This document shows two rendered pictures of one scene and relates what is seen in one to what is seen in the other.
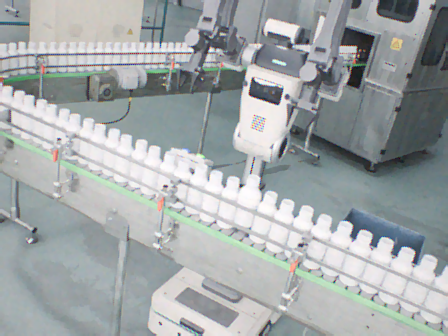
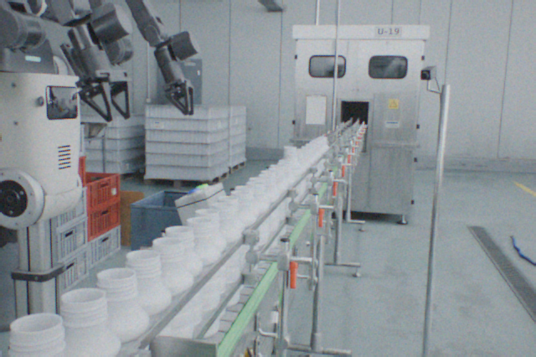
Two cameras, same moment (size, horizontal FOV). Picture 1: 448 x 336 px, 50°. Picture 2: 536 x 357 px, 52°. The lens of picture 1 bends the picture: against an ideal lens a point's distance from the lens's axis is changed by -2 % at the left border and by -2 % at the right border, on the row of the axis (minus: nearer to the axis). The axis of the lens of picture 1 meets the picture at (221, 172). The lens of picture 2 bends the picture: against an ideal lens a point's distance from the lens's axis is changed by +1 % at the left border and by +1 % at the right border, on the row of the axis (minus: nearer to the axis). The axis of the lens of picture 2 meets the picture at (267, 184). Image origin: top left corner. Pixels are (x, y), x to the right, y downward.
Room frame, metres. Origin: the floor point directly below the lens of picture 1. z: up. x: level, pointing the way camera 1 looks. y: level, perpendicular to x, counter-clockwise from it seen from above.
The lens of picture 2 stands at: (1.72, 1.41, 1.34)
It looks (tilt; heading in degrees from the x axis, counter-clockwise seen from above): 9 degrees down; 257
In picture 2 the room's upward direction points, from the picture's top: 2 degrees clockwise
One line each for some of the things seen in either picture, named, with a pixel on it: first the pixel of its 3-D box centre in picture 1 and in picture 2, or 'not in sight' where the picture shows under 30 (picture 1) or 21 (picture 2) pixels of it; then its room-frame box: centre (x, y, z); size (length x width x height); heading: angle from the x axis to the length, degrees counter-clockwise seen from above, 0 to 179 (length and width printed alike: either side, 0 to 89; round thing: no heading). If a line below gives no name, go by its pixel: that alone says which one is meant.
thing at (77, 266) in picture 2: not in sight; (42, 271); (2.41, -2.45, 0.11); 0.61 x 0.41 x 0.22; 72
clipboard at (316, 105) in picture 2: not in sight; (316, 109); (-0.10, -4.33, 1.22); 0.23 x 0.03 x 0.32; 156
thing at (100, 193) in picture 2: not in sight; (81, 190); (2.22, -3.14, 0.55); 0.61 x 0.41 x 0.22; 69
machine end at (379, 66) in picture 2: not in sight; (357, 123); (-0.79, -4.86, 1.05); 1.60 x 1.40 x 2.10; 66
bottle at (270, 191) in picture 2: (151, 170); (265, 211); (1.46, 0.23, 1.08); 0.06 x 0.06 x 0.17
